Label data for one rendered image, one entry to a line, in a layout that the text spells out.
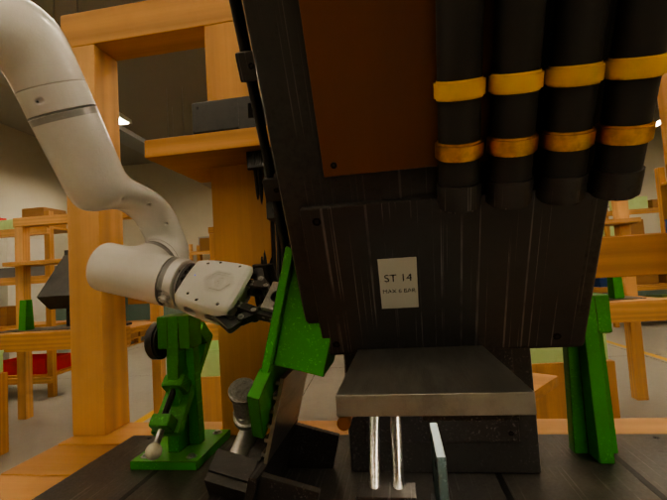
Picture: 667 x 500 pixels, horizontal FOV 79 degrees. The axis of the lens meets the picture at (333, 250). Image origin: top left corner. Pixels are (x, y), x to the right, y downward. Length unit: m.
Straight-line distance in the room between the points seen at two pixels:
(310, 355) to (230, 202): 0.53
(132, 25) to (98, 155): 0.62
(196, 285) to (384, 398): 0.40
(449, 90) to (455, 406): 0.26
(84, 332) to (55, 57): 0.69
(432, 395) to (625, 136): 0.28
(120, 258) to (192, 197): 11.12
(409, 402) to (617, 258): 0.81
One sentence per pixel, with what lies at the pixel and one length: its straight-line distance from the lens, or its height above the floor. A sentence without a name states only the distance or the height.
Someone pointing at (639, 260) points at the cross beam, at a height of 1.22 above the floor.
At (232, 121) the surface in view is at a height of 1.58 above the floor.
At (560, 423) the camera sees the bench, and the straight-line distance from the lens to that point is 1.07.
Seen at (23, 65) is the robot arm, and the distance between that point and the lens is 0.70.
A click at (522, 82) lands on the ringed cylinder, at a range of 0.40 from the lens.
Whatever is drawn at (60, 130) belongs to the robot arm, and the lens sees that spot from 0.69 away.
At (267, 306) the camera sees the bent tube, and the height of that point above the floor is 1.19.
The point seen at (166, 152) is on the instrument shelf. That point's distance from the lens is 0.94.
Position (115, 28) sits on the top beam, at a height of 1.88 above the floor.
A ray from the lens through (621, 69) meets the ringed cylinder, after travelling 0.43.
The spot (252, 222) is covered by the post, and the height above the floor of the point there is 1.36.
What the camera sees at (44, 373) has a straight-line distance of 6.07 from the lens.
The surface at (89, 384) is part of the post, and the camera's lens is 1.19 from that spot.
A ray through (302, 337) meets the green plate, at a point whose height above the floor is 1.15.
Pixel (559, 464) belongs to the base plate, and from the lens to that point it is 0.83.
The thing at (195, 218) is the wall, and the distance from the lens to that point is 11.72.
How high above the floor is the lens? 1.23
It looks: 3 degrees up
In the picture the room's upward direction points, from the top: 4 degrees counter-clockwise
